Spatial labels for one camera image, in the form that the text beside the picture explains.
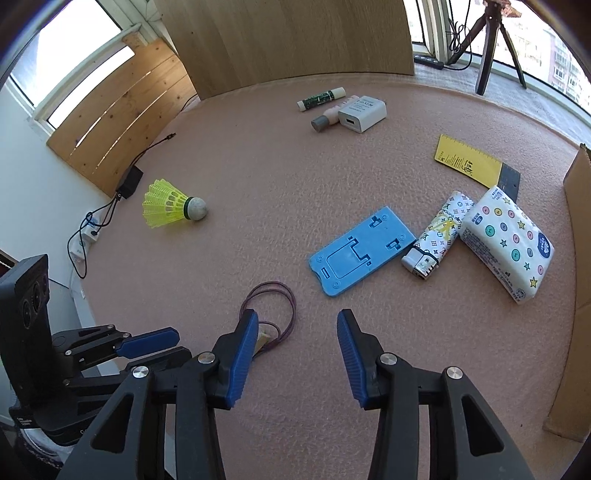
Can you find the small pink grey-capped bottle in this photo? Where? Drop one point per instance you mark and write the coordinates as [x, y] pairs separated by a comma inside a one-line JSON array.
[[331, 116]]

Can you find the green white glue stick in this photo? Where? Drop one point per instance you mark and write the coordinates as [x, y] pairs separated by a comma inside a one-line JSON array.
[[321, 99]]

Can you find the grey checked bed sheet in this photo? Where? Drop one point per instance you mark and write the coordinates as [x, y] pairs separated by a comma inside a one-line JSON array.
[[537, 101]]

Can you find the blue plastic phone stand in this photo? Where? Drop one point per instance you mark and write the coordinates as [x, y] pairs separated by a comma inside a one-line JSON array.
[[361, 251]]

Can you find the large light wooden board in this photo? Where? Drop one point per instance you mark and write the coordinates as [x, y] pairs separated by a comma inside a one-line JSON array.
[[228, 45]]

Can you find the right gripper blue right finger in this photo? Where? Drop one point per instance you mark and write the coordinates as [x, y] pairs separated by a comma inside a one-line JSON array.
[[467, 439]]

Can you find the white power strip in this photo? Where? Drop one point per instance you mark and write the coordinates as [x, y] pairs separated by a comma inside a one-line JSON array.
[[85, 237]]

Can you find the black inline cable switch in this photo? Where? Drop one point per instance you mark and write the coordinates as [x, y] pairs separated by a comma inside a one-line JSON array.
[[429, 61]]

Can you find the pine slat wooden panel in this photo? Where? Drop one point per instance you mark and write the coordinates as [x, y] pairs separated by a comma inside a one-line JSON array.
[[123, 115]]

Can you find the wooden clothespin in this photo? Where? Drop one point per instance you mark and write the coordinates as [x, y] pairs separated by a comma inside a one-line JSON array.
[[263, 338]]

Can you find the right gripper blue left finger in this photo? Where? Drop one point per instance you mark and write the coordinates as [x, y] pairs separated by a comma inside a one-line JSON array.
[[126, 439]]

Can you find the yellow plastic shuttlecock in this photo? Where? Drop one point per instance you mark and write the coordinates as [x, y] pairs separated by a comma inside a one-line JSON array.
[[164, 204]]

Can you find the black power adapter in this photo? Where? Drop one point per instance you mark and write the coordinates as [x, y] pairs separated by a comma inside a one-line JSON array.
[[129, 182]]

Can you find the patterned white tissue pack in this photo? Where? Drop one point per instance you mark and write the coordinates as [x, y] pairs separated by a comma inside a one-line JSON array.
[[509, 243]]

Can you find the yellow black ruler card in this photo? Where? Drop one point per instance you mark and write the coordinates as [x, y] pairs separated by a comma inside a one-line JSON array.
[[478, 165]]

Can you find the white usb charger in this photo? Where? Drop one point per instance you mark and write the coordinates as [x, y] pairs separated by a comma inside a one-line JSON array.
[[362, 114]]

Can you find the patterned white lighter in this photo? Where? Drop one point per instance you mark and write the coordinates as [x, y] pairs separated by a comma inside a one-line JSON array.
[[428, 251]]

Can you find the black tripod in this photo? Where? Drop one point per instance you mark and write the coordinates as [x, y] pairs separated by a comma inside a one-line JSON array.
[[492, 23]]

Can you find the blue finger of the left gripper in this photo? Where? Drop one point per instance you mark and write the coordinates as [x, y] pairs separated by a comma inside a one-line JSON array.
[[147, 343], [168, 359]]

